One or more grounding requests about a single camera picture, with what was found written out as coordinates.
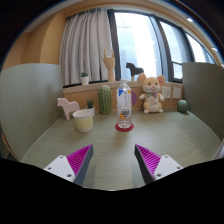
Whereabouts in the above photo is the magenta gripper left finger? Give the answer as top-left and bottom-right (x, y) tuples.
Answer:
(44, 144), (93, 186)

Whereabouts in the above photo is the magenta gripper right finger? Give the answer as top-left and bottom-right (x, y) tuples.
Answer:
(134, 145), (182, 184)

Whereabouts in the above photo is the clear plastic water bottle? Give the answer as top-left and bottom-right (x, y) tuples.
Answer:
(117, 79), (132, 129)

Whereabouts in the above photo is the pale yellow cup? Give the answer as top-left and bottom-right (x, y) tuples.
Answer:
(73, 109), (93, 132)

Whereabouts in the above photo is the red round coaster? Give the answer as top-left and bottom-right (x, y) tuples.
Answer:
(115, 123), (134, 132)

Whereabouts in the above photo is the pink toy horse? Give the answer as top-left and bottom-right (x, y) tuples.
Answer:
(57, 98), (80, 120)

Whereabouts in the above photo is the small potted plant on desk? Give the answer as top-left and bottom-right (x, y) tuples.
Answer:
(86, 100), (95, 116)

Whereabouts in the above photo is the small round green cactus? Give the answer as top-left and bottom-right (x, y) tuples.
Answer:
(177, 100), (188, 113)

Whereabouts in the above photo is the purple round number sign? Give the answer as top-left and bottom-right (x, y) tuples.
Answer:
(131, 91), (137, 106)

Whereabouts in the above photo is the plush mouse toy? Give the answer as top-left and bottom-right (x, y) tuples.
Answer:
(137, 73), (165, 114)

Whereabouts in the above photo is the tall green ceramic cactus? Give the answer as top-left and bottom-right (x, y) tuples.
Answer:
(98, 85), (112, 115)

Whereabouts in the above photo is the left green desk partition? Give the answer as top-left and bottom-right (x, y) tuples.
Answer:
(0, 63), (63, 161)

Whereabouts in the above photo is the green desk partition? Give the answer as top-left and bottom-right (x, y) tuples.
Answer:
(0, 63), (63, 161)
(182, 62), (224, 140)

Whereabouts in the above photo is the potted plant on sill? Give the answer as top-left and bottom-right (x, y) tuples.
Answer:
(81, 72), (89, 85)

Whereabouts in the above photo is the black toy horse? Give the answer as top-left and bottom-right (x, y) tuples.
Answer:
(126, 63), (144, 80)

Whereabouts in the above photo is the right green desk partition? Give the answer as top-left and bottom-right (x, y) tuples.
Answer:
(182, 62), (224, 140)

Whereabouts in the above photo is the wooden hand model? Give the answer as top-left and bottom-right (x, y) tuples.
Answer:
(103, 51), (115, 82)

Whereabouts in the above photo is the grey curtain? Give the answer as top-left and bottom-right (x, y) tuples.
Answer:
(59, 8), (112, 86)

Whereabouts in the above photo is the left white wall socket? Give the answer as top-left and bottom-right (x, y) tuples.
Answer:
(162, 87), (171, 98)

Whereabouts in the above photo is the white wall socket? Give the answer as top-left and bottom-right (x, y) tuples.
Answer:
(162, 87), (171, 98)
(173, 88), (182, 99)

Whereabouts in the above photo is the right white wall socket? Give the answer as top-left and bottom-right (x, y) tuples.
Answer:
(173, 88), (182, 99)

